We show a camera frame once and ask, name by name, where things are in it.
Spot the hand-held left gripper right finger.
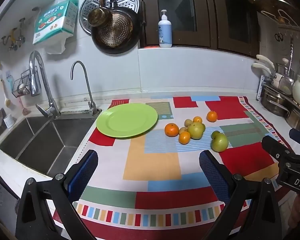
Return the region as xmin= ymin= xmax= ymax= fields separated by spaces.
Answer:
xmin=199 ymin=150 xmax=283 ymax=240

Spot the stainless steel sink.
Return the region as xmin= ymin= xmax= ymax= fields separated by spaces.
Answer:
xmin=0 ymin=116 xmax=98 ymax=178

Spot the black wire basket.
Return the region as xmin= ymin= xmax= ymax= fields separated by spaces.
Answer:
xmin=11 ymin=69 xmax=42 ymax=98

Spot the paper towel pack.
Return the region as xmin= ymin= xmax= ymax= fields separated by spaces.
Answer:
xmin=32 ymin=0 xmax=79 ymax=55

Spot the large yellow-green pear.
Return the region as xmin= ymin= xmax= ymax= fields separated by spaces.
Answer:
xmin=187 ymin=122 xmax=205 ymax=140

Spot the black wok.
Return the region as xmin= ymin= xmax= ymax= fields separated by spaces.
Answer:
xmin=91 ymin=0 xmax=143 ymax=54

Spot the thin gooseneck faucet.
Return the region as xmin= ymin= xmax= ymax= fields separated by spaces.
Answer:
xmin=70 ymin=61 xmax=102 ymax=115

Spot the large chrome faucet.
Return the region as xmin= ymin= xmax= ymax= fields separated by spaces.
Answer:
xmin=29 ymin=51 xmax=61 ymax=119

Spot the steel skimmer ladle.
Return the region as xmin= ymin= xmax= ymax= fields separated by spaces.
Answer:
xmin=279 ymin=36 xmax=295 ymax=95

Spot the brass wall tap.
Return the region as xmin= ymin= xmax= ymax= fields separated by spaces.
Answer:
xmin=1 ymin=17 xmax=26 ymax=52

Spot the green plate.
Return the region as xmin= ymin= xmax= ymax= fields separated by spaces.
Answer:
xmin=96 ymin=103 xmax=158 ymax=138

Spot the large stainless steel pot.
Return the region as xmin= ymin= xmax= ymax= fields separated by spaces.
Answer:
xmin=261 ymin=86 xmax=294 ymax=117

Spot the pink sink brush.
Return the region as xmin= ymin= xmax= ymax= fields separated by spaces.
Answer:
xmin=21 ymin=97 xmax=30 ymax=115

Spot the colourful patchwork tablecloth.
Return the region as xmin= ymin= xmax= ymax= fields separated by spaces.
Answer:
xmin=52 ymin=95 xmax=294 ymax=240

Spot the small stainless steel pot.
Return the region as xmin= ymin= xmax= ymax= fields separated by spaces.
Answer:
xmin=285 ymin=106 xmax=300 ymax=130

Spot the large green apple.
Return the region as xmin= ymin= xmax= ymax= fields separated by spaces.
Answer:
xmin=211 ymin=133 xmax=229 ymax=152

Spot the wire wall hook rack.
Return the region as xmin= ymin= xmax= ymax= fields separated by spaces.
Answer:
xmin=261 ymin=9 xmax=300 ymax=29

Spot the white pump soap bottle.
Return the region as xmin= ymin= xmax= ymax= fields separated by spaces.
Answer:
xmin=159 ymin=9 xmax=173 ymax=48

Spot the round perforated steel steamer plate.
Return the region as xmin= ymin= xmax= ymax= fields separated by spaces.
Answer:
xmin=79 ymin=0 xmax=140 ymax=34

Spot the small white cup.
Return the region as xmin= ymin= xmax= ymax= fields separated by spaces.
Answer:
xmin=4 ymin=114 xmax=15 ymax=128

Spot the perforated brass strainer pan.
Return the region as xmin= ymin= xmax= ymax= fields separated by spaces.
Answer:
xmin=94 ymin=12 xmax=133 ymax=47

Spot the white handled knife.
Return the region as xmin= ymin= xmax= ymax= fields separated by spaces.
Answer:
xmin=256 ymin=54 xmax=275 ymax=69
xmin=251 ymin=63 xmax=270 ymax=75

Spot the dark wooden window frame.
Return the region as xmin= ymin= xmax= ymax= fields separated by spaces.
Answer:
xmin=134 ymin=0 xmax=265 ymax=58

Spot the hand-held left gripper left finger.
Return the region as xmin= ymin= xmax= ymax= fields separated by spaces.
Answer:
xmin=15 ymin=149 xmax=99 ymax=240

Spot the small brass ladle pot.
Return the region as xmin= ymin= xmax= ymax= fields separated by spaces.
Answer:
xmin=87 ymin=0 xmax=113 ymax=27

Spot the yellow handled dish brush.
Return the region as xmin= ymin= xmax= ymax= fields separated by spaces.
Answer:
xmin=0 ymin=79 xmax=12 ymax=107

